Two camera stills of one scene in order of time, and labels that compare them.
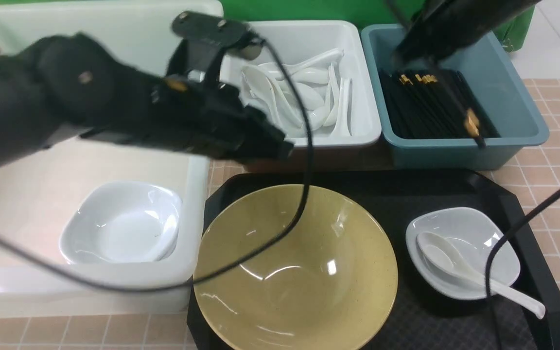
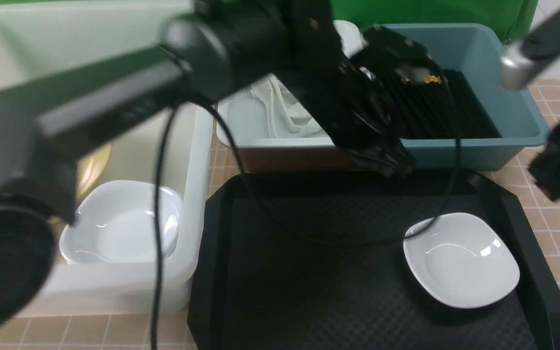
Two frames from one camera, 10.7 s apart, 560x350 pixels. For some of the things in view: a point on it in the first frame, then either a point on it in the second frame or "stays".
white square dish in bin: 121,221 stays
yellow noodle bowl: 332,285 to 90,166
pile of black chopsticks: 425,103 stays
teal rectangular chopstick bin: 497,69 stays
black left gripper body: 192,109 to 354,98
